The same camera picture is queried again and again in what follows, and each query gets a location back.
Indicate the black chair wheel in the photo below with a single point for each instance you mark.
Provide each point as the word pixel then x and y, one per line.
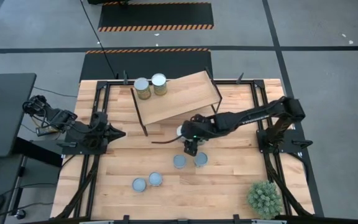
pixel 20 214

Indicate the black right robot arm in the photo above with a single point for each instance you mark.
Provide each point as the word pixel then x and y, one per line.
pixel 259 115

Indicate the green artificial plant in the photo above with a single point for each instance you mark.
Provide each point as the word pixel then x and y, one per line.
pixel 264 199

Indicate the black aluminium table frame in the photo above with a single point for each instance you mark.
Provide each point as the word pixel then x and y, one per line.
pixel 117 83

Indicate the red tomato tin can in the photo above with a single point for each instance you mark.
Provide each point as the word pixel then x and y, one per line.
pixel 155 179

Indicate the yellow-green labelled tin can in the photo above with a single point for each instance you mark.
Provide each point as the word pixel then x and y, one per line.
pixel 159 84
pixel 142 88

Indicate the black desk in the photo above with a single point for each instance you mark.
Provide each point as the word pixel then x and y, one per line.
pixel 8 118

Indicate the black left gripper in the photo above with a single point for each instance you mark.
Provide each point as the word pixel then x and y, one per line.
pixel 100 127

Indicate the teal tuna fish can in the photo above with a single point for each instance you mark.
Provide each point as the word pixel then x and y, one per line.
pixel 139 184

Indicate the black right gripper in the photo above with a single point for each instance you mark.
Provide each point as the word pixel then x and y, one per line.
pixel 197 128

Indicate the black hazard-striped floor mat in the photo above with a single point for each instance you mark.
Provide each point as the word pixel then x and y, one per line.
pixel 148 65
pixel 155 15

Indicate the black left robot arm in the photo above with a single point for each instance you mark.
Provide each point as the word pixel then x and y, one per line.
pixel 61 118

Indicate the carrot vegetables tin can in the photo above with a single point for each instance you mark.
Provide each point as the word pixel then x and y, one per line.
pixel 200 159

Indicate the wooden shelf with black legs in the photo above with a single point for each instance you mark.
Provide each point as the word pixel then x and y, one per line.
pixel 182 99

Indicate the green peas tin can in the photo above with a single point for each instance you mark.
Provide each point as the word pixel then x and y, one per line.
pixel 179 161

